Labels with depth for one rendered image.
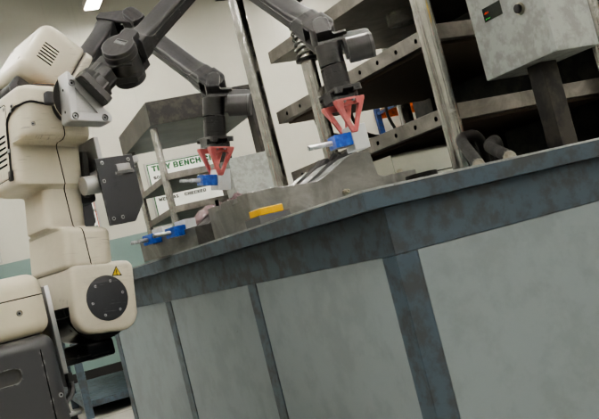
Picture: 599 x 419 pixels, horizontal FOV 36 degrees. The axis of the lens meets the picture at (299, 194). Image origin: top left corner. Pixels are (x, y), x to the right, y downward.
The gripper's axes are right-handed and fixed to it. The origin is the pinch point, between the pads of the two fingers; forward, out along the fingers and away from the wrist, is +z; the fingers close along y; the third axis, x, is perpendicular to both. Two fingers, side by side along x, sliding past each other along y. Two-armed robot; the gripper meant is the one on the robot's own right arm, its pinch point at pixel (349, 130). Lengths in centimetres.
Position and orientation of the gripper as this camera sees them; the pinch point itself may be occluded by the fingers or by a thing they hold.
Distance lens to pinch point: 204.3
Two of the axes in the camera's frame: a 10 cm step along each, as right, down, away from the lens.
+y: -3.2, 1.4, 9.4
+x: -9.2, 2.2, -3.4
